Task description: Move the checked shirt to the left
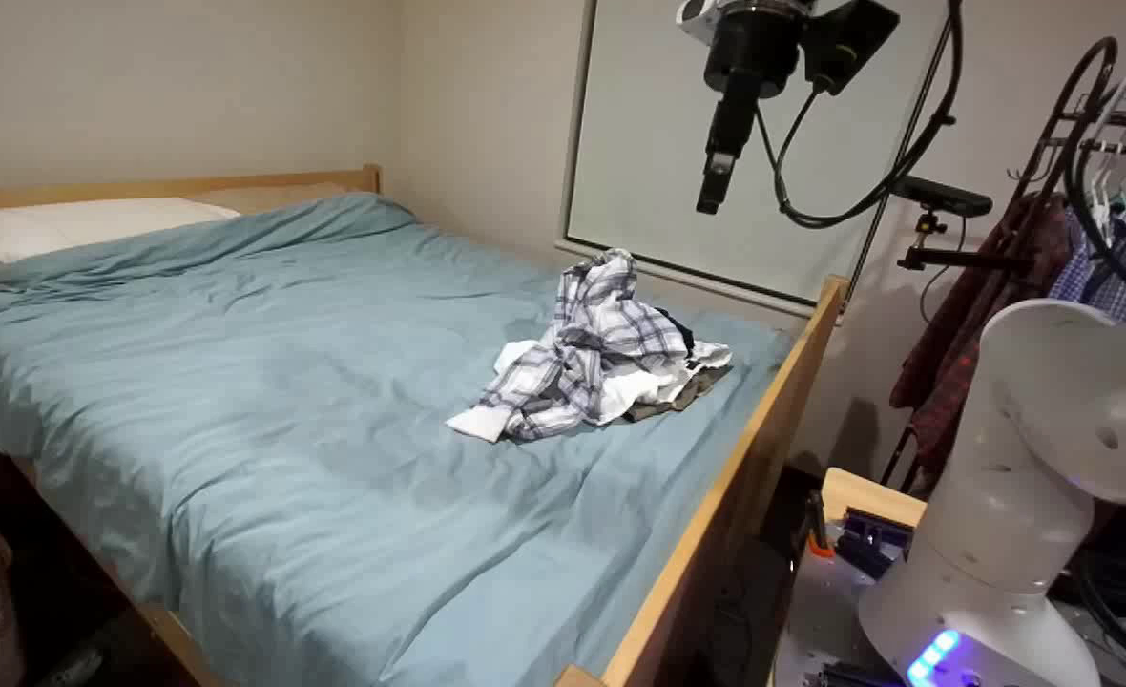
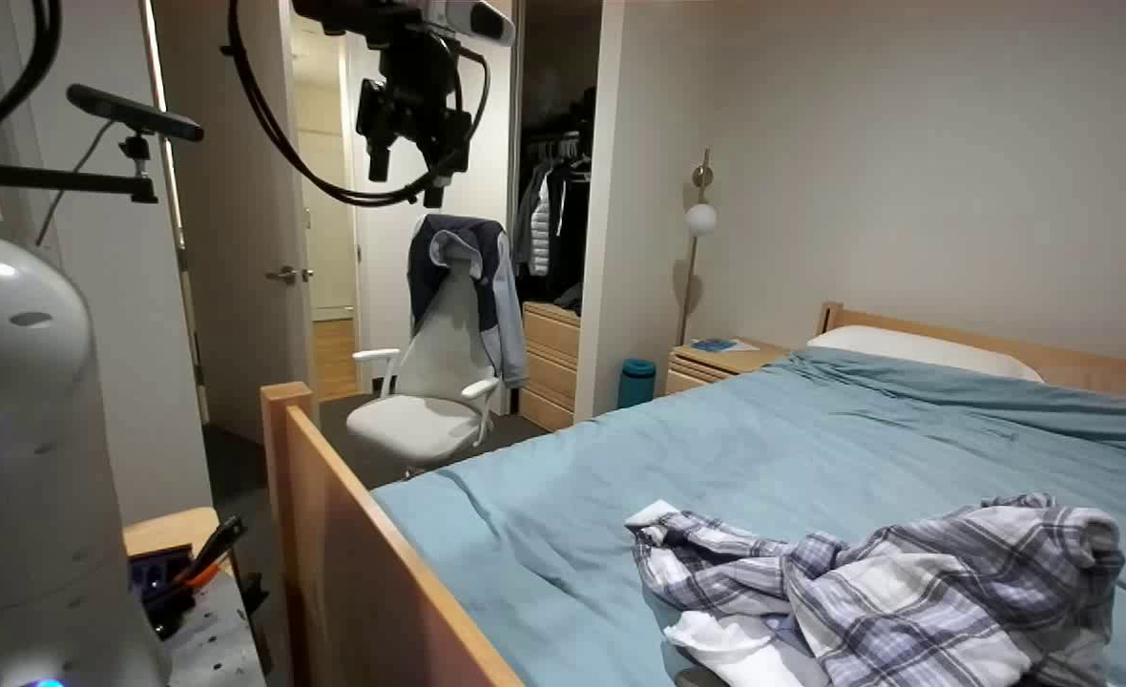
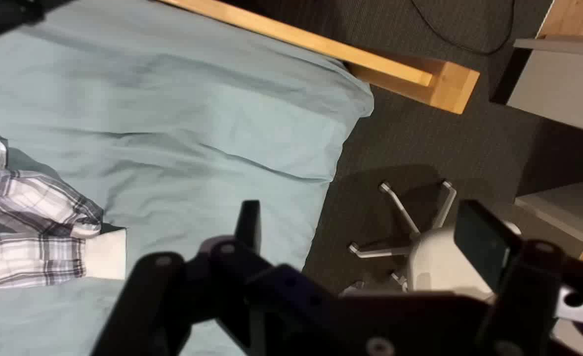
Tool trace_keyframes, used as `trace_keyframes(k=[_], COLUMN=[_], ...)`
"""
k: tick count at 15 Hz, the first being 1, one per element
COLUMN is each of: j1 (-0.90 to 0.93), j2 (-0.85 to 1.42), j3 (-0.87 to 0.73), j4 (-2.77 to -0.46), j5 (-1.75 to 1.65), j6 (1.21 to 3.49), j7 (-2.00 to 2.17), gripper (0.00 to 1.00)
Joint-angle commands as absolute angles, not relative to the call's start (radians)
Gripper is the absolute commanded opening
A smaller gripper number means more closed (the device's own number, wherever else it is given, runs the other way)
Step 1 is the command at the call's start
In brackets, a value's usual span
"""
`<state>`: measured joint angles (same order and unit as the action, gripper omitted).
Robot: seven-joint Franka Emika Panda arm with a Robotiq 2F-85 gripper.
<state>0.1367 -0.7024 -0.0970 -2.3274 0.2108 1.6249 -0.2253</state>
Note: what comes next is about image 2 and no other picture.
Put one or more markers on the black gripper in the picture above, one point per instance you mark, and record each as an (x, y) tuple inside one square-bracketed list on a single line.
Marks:
[(418, 96)]

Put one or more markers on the checked plaid shirt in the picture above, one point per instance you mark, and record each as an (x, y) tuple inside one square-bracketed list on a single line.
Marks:
[(1010, 595)]

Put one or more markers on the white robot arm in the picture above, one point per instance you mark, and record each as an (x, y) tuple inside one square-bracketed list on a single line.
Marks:
[(68, 604)]

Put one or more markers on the hanging clothes in closet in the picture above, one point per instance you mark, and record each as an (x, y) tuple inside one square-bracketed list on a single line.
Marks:
[(555, 224)]

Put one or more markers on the white door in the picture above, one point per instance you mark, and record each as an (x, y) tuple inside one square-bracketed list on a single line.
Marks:
[(238, 224)]

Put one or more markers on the blue jacket on chair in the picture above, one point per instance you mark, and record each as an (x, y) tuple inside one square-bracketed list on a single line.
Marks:
[(474, 251)]

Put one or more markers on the wooden dresser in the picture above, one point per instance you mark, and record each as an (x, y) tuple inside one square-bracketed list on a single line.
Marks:
[(551, 366)]

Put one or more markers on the white office chair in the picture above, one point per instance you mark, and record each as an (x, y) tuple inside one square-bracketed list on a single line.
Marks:
[(435, 391)]

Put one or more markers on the floor lamp with globe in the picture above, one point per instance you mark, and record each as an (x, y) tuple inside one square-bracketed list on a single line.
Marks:
[(700, 218)]

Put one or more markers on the teal water bottle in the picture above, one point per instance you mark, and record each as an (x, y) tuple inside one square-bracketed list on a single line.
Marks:
[(635, 385)]

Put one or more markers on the wooden nightstand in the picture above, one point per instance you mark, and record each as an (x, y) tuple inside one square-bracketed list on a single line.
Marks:
[(714, 362)]

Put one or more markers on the blue bed duvet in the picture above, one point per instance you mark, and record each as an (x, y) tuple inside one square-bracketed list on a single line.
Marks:
[(533, 539)]

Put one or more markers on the white pillow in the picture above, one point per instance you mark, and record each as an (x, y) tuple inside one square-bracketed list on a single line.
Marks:
[(925, 350)]

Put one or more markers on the black orange clamp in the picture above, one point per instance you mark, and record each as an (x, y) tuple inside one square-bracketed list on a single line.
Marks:
[(171, 590)]

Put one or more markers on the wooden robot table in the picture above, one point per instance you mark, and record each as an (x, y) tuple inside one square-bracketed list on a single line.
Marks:
[(215, 643)]

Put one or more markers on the wooden bed frame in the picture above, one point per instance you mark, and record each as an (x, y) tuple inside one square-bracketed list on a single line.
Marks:
[(372, 612)]

